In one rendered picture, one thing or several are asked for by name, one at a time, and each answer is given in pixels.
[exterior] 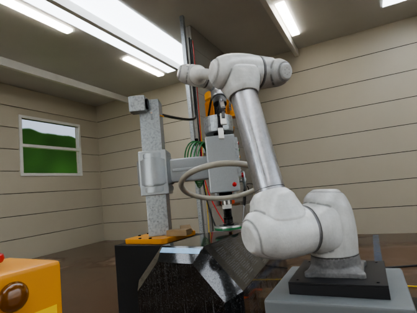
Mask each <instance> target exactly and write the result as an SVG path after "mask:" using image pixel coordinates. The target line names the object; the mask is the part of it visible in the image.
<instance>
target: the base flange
mask: <svg viewBox="0 0 417 313"><path fill-rule="evenodd" d="M193 235H195V230H193V232H192V234H190V235H187V236H172V237H167V235H163V236H156V237H149V234H148V233H146V234H144V235H138V236H136V237H131V238H126V239H125V243H126V244H165V243H170V242H174V241H176V240H180V239H183V238H186V237H190V236H193Z"/></svg>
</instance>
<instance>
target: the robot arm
mask: <svg viewBox="0 0 417 313"><path fill-rule="evenodd" d="M291 75H292V67H291V65H290V63H289V62H287V61H285V60H283V59H280V58H277V59H274V58H271V57H265V56H260V55H253V54H249V53H227V54H224V55H220V56H219V57H216V59H214V60H212V62H211V63H210V66H209V69H207V68H204V67H203V66H201V65H193V64H191V65H190V64H183V65H181V66H179V68H178V71H177V78H178V80H179V81H180V82H182V83H184V84H187V85H189V86H194V87H198V88H204V89H207V90H209V91H210V92H211V98H212V101H213V106H214V107H215V108H217V122H218V139H225V138H224V131H223V129H224V128H223V125H227V123H226V113H225V109H226V107H225V106H226V104H227V103H226V100H229V101H230V102H231V103H232V106H233V110H234V113H235V117H236V122H237V125H238V129H239V132H240V136H241V141H242V144H243V148H244V152H245V155H246V160H247V163H248V168H249V172H250V175H251V179H252V182H253V187H254V192H255V195H254V196H253V198H252V200H251V202H250V204H249V205H250V210H249V213H248V214H247V215H246V217H245V218H244V220H243V223H242V228H241V237H242V240H243V243H244V245H245V247H246V249H247V250H248V251H249V252H250V253H252V254H253V255H255V256H257V257H260V258H265V259H269V260H286V259H291V258H296V257H300V256H304V255H307V254H309V253H310V254H311V265H310V267H309V269H308V270H306V271H305V277H306V278H352V279H366V278H367V277H366V273H365V272H364V268H365V266H367V263H366V261H365V260H361V258H360V255H359V246H358V236H357V227H356V221H355V218H354V213H353V210H352V207H351V205H350V203H349V201H348V199H347V197H346V196H345V195H344V194H343V193H342V192H341V191H340V190H338V189H313V190H311V191H310V192H309V193H308V194H307V195H306V196H305V197H304V199H303V204H301V203H300V201H299V200H298V199H297V197H296V195H295V193H294V192H292V191H291V190H290V189H288V188H285V186H284V182H283V179H282V175H281V172H280V168H279V165H278V162H277V158H276V154H275V151H274V147H273V145H272V141H271V137H270V135H269V131H268V128H267V124H266V120H265V117H264V113H263V111H262V107H261V103H260V100H259V96H258V93H259V90H260V89H266V88H274V87H278V86H282V85H283V84H285V83H286V82H288V80H289V79H290V77H291Z"/></svg>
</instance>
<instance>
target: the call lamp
mask: <svg viewBox="0 0 417 313"><path fill-rule="evenodd" d="M28 298H29V289H28V287H27V285H26V284H25V283H23V282H21V281H14V282H11V283H9V284H7V285H5V286H4V287H3V288H2V290H1V292H0V310H2V311H3V312H5V313H13V312H17V311H18V310H20V309H21V308H23V307H24V306H25V304H26V302H27V301H28Z"/></svg>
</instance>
